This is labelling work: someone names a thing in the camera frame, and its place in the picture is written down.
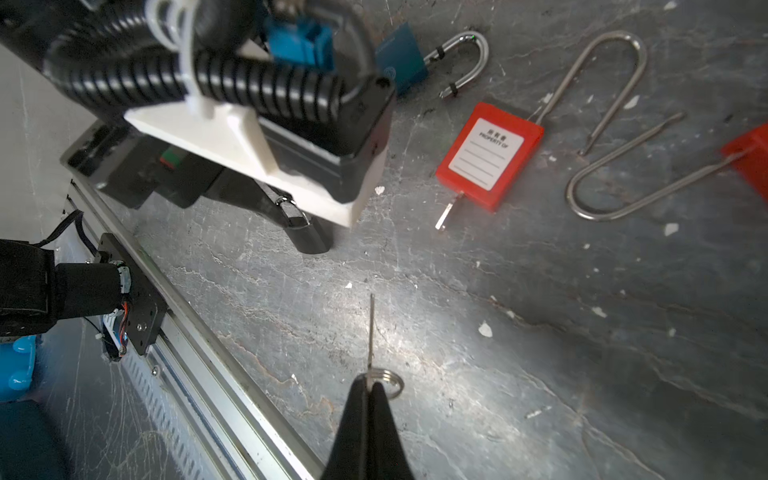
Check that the red padlock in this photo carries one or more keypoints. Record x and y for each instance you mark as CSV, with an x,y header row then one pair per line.
x,y
653,165
494,146

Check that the small black padlock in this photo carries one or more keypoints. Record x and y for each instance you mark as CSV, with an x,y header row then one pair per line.
x,y
307,234

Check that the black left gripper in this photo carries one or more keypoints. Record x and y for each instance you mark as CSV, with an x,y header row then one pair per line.
x,y
127,165

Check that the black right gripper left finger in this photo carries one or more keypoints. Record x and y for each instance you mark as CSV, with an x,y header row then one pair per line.
x,y
348,457

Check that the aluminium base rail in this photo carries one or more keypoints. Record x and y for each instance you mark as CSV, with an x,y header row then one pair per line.
x,y
229,426

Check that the blue padlock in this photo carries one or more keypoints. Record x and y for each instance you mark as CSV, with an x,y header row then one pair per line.
x,y
399,58

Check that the small silver key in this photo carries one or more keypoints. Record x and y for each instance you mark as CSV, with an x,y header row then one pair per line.
x,y
375,374

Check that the dark teal storage bin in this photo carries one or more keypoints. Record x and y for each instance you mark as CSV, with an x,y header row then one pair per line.
x,y
30,448

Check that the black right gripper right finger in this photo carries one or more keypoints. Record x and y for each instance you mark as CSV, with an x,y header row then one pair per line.
x,y
386,458

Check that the blue toy figure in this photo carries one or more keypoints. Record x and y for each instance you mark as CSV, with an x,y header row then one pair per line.
x,y
17,364

